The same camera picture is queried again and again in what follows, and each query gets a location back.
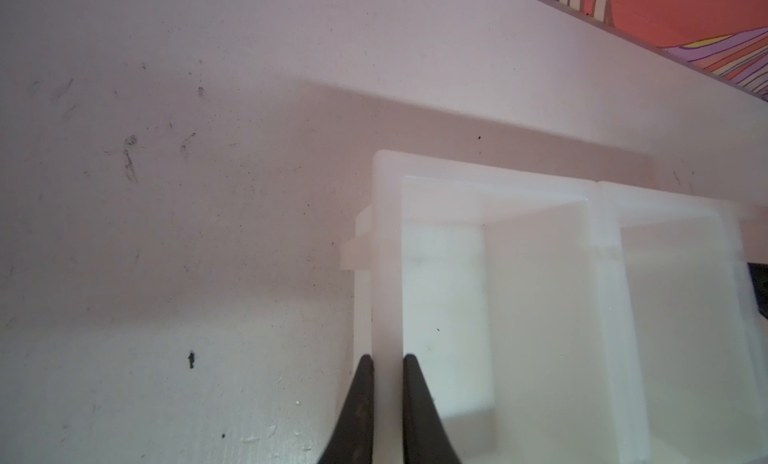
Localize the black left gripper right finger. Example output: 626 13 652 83
402 354 460 464

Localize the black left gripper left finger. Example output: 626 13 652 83
317 354 375 464

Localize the white container left compartment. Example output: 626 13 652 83
341 150 650 463

